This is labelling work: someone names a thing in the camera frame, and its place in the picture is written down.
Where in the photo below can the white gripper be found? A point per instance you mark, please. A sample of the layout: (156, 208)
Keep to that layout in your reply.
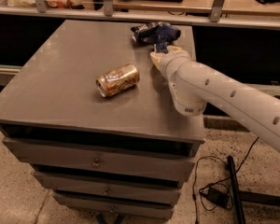
(170, 61)

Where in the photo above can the blue rxbar blueberry wrapper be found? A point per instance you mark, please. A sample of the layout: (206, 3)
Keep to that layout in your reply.
(161, 38)

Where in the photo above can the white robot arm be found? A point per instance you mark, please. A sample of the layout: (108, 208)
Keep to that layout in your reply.
(194, 85)

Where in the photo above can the blue crumpled chip bag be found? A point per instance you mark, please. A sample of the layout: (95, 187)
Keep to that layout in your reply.
(143, 33)

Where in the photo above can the gold drink can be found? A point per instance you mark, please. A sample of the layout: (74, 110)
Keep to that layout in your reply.
(118, 80)

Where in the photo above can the grey drawer cabinet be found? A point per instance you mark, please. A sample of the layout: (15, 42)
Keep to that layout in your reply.
(129, 153)

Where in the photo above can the grey metal railing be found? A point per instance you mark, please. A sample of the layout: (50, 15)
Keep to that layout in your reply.
(235, 13)

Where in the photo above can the black power adapter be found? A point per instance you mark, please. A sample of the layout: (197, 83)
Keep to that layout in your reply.
(218, 197)

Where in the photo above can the black metal floor stand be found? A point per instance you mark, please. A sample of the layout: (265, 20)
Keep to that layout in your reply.
(245, 196)

